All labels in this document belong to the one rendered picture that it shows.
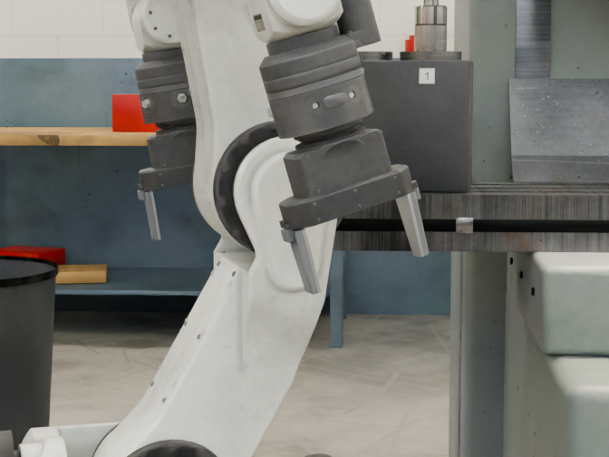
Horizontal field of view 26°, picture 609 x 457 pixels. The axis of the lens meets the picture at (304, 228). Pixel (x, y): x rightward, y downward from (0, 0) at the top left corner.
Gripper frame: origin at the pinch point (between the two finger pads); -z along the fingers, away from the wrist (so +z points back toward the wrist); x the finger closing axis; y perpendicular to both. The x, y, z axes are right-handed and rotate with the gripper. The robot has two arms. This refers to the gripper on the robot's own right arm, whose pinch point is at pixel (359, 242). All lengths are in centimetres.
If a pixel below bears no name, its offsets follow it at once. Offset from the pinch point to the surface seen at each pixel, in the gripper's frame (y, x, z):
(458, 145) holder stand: 60, 37, -3
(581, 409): 26, 29, -32
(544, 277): 42, 36, -20
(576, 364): 36, 35, -31
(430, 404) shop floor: 302, 104, -118
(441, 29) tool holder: 64, 41, 13
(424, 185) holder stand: 62, 31, -7
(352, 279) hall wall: 472, 141, -104
